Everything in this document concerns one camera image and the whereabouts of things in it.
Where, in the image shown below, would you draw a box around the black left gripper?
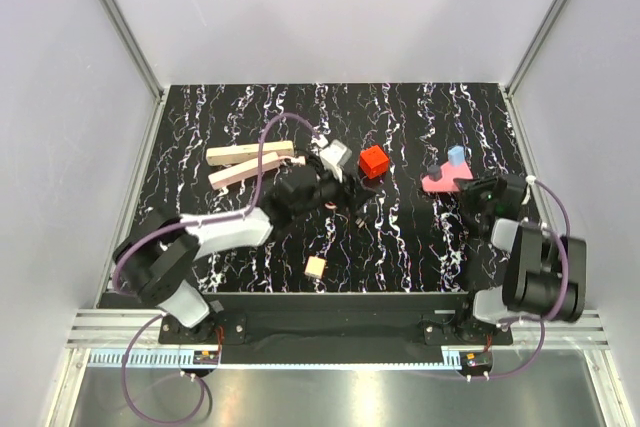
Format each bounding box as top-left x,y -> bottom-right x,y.
293,166 -> 375,220

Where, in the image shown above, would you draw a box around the pink triangular socket block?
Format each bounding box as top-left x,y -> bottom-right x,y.
421,162 -> 473,193

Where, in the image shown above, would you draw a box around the blue plug block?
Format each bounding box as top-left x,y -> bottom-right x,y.
448,145 -> 466,166

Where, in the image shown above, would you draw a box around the dark grey plug block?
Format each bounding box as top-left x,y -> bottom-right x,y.
427,165 -> 442,182

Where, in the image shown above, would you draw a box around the beige power strip red sockets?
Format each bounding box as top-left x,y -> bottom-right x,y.
205,140 -> 295,166

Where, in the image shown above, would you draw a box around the red block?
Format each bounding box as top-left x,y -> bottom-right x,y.
359,145 -> 390,179

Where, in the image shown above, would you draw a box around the pink plug adapter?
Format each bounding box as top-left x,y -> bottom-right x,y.
304,256 -> 327,279

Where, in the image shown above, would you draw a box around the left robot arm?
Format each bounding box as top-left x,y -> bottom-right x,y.
112,166 -> 375,343

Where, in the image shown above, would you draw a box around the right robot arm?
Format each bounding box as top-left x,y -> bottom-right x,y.
453,174 -> 587,344

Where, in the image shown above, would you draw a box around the pink power strip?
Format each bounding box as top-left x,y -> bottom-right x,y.
208,153 -> 280,189

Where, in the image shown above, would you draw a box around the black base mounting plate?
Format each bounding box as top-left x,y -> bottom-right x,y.
158,293 -> 513,366

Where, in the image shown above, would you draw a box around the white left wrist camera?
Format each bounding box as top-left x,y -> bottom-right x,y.
319,140 -> 352,182

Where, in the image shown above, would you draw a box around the black power strip cable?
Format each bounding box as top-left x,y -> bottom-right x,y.
294,146 -> 369,229

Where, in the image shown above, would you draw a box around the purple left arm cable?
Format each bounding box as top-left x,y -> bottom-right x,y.
110,113 -> 329,423

